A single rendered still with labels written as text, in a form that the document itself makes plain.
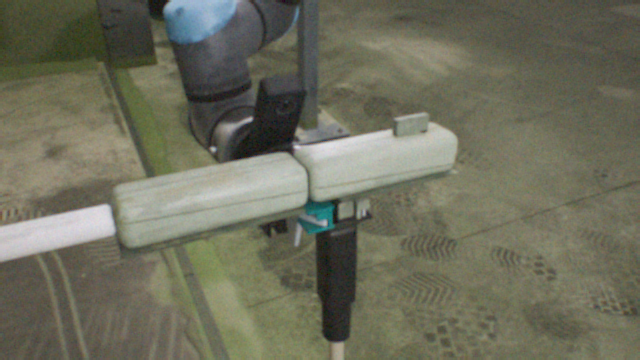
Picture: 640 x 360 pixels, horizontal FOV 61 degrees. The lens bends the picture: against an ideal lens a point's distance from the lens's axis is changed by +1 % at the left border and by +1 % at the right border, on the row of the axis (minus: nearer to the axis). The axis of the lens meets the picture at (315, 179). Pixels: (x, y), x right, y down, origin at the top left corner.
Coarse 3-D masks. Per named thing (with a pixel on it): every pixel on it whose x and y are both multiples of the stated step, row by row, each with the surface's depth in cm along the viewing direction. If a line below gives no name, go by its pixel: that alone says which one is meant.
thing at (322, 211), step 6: (306, 204) 47; (312, 204) 47; (318, 204) 47; (324, 204) 47; (330, 204) 47; (306, 210) 46; (312, 210) 46; (318, 210) 46; (324, 210) 46; (330, 210) 46; (318, 216) 46; (324, 216) 46; (330, 216) 47; (300, 222) 48; (306, 222) 48; (330, 222) 47; (306, 228) 47; (312, 228) 47; (318, 228) 47; (324, 228) 47; (330, 228) 47
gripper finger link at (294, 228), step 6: (294, 216) 50; (300, 216) 48; (306, 216) 48; (312, 216) 47; (288, 222) 52; (294, 222) 50; (312, 222) 47; (318, 222) 47; (324, 222) 47; (288, 228) 52; (294, 228) 51; (300, 228) 50; (288, 234) 53; (294, 234) 51; (300, 234) 50; (294, 240) 51
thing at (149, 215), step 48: (336, 144) 48; (384, 144) 48; (432, 144) 49; (144, 192) 40; (192, 192) 40; (240, 192) 42; (288, 192) 44; (336, 192) 46; (384, 192) 49; (0, 240) 37; (48, 240) 38; (144, 240) 40; (192, 240) 42; (336, 240) 49; (336, 288) 52; (336, 336) 55
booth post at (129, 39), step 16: (96, 0) 201; (112, 0) 202; (128, 0) 204; (144, 0) 207; (112, 16) 205; (128, 16) 207; (144, 16) 210; (112, 32) 208; (128, 32) 210; (144, 32) 213; (112, 48) 210; (128, 48) 213; (144, 48) 216; (112, 64) 213; (128, 64) 216; (144, 64) 219
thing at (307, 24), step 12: (312, 0) 148; (300, 12) 150; (312, 12) 150; (300, 24) 152; (312, 24) 152; (300, 36) 154; (312, 36) 153; (300, 48) 156; (312, 48) 155; (300, 60) 158; (312, 60) 157; (300, 72) 160; (312, 72) 159; (312, 84) 161; (312, 96) 163; (312, 108) 165; (300, 120) 169; (312, 120) 168
